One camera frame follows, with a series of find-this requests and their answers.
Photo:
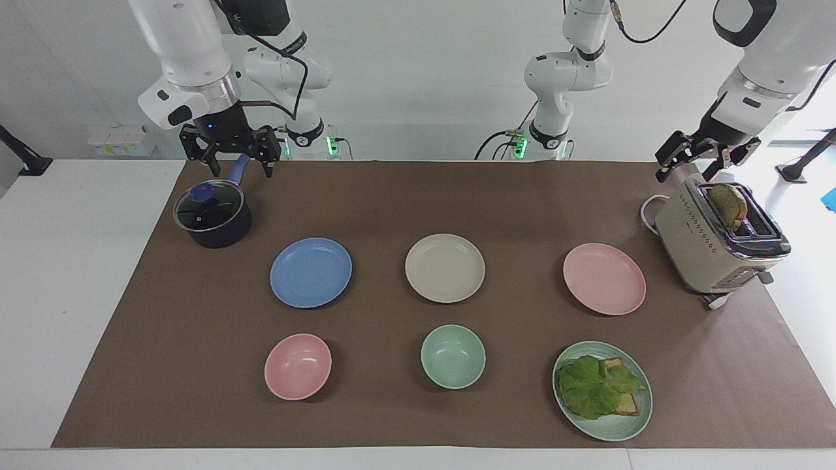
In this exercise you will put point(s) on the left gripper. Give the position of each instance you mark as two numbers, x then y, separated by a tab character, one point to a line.
708	134

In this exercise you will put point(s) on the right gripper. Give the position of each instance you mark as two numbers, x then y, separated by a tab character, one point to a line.
225	130

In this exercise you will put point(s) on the seeded bread slice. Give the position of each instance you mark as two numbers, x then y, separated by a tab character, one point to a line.
728	202

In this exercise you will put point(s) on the glass lid with blue knob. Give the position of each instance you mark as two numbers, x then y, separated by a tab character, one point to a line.
209	207

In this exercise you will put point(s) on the dark blue saucepan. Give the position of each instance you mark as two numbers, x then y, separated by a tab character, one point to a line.
225	232

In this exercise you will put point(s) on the beige toaster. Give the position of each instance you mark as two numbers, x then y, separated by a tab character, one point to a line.
692	248

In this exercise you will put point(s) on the black stand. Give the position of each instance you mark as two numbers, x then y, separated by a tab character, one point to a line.
806	160
26	160

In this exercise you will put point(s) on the white boxes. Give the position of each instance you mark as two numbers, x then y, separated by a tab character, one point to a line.
121	140

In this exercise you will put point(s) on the blue plate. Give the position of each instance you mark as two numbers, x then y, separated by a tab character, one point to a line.
311	273

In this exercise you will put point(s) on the pink plate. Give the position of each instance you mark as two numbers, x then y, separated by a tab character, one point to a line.
604	279

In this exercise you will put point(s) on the pink bowl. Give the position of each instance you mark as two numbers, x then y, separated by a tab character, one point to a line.
298	367

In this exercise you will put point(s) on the beige plate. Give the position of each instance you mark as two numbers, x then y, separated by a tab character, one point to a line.
445	268

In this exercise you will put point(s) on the green lettuce leaf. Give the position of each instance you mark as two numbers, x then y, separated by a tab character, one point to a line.
591	388

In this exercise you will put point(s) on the toast slice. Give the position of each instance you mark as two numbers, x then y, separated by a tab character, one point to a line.
628	406

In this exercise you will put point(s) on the green plate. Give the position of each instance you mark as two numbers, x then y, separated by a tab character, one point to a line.
607	427

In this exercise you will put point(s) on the green bowl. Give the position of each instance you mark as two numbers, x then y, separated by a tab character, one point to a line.
453	356

